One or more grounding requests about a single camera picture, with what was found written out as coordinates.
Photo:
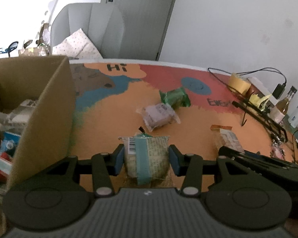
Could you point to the grey armchair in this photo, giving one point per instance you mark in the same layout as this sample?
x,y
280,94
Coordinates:
x,y
102,23

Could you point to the blue white snack packet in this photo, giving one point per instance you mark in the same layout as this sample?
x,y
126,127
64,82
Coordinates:
x,y
9,143

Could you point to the open cardboard box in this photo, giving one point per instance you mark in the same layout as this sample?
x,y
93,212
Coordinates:
x,y
49,81

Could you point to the red snack stick packet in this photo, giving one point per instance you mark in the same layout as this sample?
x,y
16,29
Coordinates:
x,y
5,166

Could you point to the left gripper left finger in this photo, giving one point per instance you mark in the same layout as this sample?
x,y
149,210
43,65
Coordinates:
x,y
105,165

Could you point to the black charger with cable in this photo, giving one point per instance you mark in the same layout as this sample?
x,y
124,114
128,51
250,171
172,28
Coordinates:
x,y
269,77

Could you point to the yellow tape roll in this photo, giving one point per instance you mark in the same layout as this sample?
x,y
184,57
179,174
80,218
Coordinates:
x,y
238,84

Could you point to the grey door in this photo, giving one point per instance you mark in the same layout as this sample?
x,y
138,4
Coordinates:
x,y
146,23

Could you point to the teal striped cracker packet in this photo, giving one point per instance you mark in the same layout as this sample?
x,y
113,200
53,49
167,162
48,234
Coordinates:
x,y
146,157

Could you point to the yellow crumpled wrapper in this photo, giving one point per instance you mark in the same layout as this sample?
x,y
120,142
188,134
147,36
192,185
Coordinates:
x,y
258,102

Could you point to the small purple snack packet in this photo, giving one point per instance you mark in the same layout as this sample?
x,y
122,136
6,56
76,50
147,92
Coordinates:
x,y
159,115

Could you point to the green snack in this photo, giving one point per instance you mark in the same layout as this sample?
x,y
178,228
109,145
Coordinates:
x,y
175,98

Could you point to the SF cardboard box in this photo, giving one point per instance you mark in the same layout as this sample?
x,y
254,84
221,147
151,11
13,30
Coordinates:
x,y
28,49

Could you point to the white black-label snack bag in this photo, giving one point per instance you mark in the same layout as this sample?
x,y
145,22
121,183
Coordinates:
x,y
23,112

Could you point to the glass bottle amber liquid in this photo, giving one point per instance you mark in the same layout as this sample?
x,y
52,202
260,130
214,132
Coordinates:
x,y
280,110

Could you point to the white perforated board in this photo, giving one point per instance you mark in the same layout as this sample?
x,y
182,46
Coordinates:
x,y
43,36

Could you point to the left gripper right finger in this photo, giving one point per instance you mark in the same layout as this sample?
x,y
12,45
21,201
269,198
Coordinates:
x,y
191,167

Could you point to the black wire stand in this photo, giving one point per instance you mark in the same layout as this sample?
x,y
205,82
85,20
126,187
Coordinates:
x,y
276,131

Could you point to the white power strip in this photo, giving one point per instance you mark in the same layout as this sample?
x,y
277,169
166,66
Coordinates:
x,y
259,86

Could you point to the pink keychain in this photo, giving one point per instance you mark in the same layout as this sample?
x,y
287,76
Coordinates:
x,y
277,151

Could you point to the black shoe rack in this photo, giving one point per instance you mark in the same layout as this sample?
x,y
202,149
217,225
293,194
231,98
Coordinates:
x,y
13,46

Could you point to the orange cracker packet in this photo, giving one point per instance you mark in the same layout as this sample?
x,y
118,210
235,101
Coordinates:
x,y
223,136

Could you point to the dotted white cushion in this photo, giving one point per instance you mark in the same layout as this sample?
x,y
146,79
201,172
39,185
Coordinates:
x,y
77,46

